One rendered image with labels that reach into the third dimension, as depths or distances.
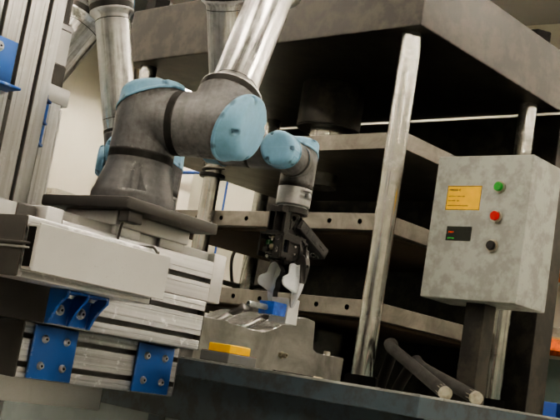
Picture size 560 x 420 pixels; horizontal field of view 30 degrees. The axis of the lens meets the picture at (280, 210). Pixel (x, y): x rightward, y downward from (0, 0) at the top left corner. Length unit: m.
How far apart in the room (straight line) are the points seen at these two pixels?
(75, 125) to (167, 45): 8.31
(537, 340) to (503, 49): 0.95
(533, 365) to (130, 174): 2.00
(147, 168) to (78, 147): 10.20
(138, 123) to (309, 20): 1.48
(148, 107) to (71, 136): 10.10
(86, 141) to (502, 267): 9.59
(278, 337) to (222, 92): 0.77
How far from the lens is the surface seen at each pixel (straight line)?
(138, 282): 1.63
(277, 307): 2.20
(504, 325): 3.43
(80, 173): 12.03
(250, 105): 1.79
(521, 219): 2.80
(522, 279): 2.79
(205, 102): 1.80
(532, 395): 3.53
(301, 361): 2.46
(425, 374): 2.41
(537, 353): 3.53
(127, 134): 1.84
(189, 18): 3.66
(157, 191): 1.81
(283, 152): 2.12
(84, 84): 12.09
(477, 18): 3.21
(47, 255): 1.51
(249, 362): 2.09
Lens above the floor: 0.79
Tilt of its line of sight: 9 degrees up
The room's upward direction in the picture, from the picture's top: 9 degrees clockwise
